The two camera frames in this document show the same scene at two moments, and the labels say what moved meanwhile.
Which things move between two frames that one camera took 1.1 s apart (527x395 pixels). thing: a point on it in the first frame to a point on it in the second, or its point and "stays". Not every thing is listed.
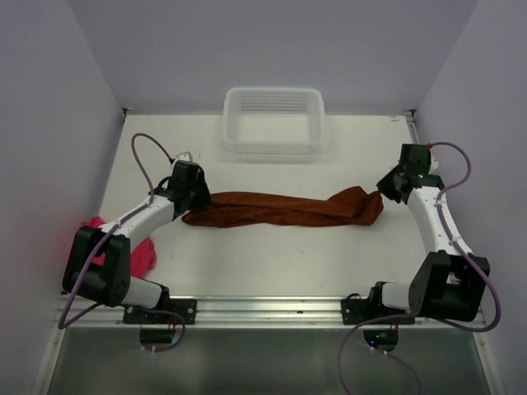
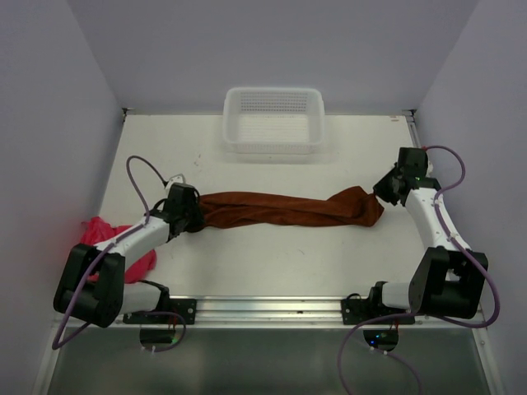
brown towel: [345, 205] stays
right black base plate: [357, 310] stays
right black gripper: [384, 184] stays
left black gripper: [203, 197] to [198, 218]
